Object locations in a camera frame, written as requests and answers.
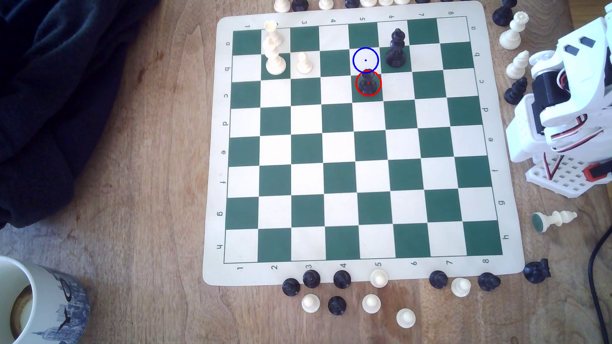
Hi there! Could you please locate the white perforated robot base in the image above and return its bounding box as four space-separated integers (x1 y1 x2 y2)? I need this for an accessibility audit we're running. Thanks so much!
525 152 612 198

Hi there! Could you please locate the green white chess mat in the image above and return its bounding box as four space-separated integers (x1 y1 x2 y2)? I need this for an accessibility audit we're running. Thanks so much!
202 1 526 287

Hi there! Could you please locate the tall white chess piece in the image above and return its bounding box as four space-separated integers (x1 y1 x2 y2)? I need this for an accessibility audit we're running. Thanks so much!
263 20 283 54
265 45 288 76

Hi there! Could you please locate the black chess piece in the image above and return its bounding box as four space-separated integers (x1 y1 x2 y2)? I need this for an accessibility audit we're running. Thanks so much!
492 0 518 27

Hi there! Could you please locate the white piece green felt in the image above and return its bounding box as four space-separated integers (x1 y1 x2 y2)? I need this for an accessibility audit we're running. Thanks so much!
532 210 578 234

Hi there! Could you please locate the white bishop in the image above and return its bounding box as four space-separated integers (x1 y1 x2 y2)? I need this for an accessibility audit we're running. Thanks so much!
499 11 530 50

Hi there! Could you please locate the dark blue cloth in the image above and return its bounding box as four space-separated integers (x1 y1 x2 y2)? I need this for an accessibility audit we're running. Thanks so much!
0 0 161 229

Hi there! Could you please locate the printed ceramic mug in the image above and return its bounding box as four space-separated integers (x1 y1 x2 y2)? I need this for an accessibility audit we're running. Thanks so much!
0 255 91 344

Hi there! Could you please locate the red black clamp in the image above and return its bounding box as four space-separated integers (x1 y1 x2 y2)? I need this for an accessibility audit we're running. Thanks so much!
586 161 612 183

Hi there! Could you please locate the black cable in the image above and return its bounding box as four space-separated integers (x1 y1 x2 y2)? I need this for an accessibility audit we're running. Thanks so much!
587 233 612 344

